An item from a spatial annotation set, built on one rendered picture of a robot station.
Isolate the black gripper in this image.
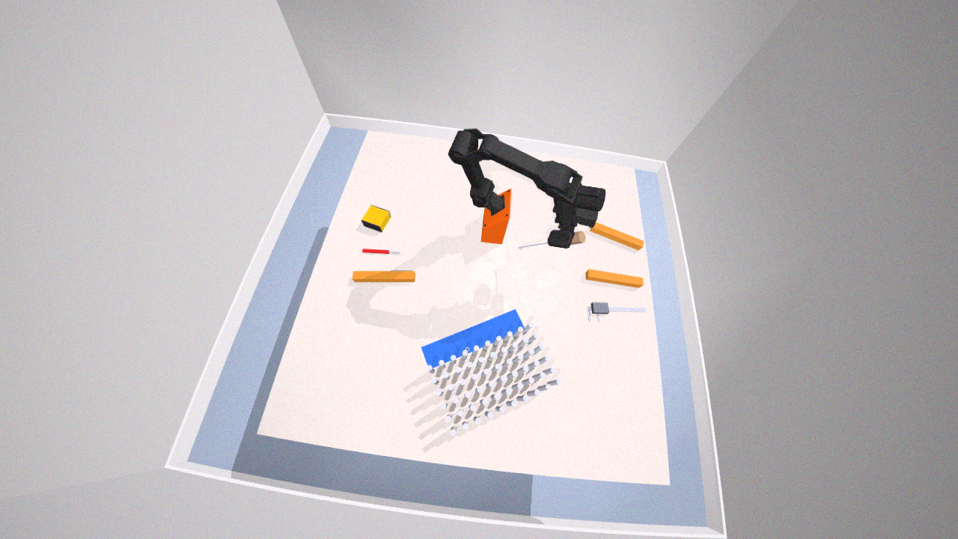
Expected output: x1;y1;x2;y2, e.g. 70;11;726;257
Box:
548;205;576;249

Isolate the yellow box with black end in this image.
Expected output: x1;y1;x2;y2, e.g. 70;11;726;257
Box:
361;205;391;233

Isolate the orange flat bar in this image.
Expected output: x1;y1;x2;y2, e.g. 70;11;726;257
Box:
585;269;643;287
353;271;415;282
590;222;644;251

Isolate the wooden-handled tool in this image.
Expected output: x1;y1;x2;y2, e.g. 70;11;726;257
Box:
518;231;585;250

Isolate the blue flat strip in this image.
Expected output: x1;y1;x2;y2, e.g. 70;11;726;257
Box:
421;309;525;368

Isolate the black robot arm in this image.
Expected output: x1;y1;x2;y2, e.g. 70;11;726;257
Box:
448;129;606;228

